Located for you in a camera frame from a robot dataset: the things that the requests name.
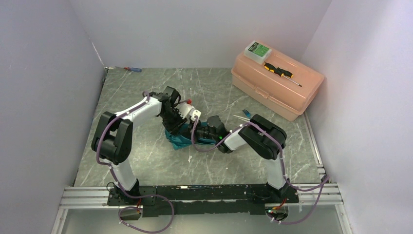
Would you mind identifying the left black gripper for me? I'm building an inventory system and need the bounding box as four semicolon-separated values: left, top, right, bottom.
160;108;188;137

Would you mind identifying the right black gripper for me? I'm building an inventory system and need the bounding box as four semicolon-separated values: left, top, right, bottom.
179;120;218;144

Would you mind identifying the teal cloth napkin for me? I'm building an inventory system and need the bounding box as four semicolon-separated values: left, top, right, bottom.
163;122;216;150

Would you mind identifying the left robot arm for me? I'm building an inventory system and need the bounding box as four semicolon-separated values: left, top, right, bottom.
91;86;191;205

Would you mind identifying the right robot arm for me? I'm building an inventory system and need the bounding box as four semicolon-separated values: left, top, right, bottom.
188;114;288;202

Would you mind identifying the white plastic utensil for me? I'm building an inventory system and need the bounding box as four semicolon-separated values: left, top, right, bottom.
233;115;250;121

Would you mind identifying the blue plastic utensil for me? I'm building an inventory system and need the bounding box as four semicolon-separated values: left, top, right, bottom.
242;109;252;119

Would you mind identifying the blue red screwdriver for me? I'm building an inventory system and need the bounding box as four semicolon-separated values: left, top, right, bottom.
114;66;142;73

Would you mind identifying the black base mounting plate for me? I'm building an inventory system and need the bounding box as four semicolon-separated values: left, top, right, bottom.
107;184;299;217

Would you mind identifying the pink plastic toolbox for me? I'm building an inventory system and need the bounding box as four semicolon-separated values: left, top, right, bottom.
231;41;325;121

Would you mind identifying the yellow black screwdriver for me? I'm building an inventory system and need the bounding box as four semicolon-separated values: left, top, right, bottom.
263;62;302;87

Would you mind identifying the green white small box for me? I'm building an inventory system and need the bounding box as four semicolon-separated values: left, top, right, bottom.
244;41;272;65

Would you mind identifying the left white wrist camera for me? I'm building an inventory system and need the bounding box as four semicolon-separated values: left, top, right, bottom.
177;99;201;121

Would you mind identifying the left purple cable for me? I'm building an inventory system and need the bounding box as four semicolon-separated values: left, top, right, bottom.
95;90;175;233

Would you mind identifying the aluminium frame rail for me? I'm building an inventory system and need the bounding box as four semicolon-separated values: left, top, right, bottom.
59;183;344;209

